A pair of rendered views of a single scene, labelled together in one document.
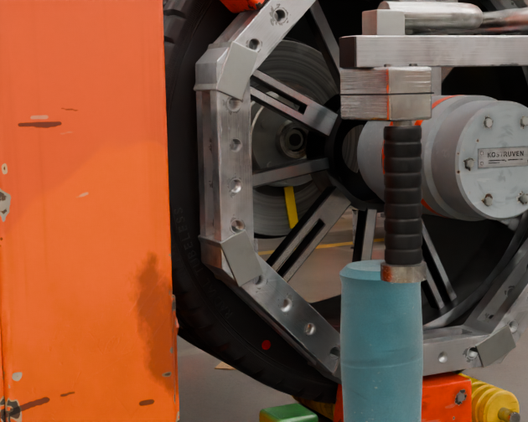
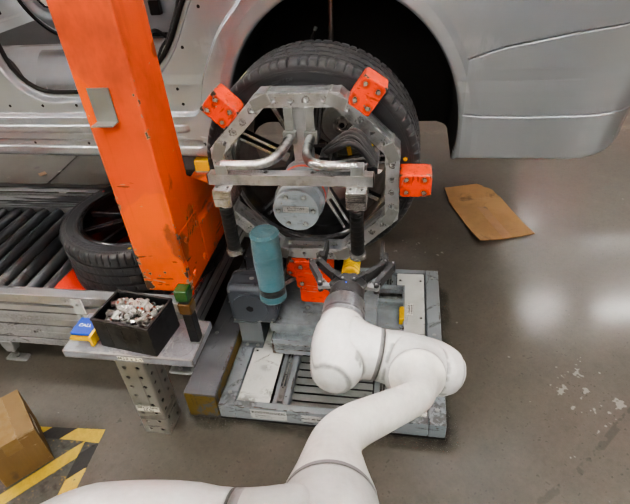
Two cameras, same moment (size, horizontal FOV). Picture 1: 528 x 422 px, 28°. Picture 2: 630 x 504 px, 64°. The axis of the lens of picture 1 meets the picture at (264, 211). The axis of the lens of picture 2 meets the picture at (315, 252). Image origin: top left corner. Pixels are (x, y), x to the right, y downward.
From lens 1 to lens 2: 1.20 m
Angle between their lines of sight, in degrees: 45
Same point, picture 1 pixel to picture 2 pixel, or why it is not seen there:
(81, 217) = (142, 212)
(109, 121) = (143, 187)
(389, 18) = (219, 169)
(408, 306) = (264, 250)
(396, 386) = (262, 272)
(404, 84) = (218, 196)
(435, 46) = (240, 178)
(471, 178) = (280, 215)
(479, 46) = (261, 179)
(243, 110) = not seen: hidden behind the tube
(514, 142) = (299, 204)
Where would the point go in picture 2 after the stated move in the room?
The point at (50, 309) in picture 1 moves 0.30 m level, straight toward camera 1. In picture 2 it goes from (139, 234) to (64, 297)
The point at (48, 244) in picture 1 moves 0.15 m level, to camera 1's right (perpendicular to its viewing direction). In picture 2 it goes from (134, 218) to (168, 232)
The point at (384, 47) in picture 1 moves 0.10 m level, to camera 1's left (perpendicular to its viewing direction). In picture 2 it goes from (218, 178) to (191, 170)
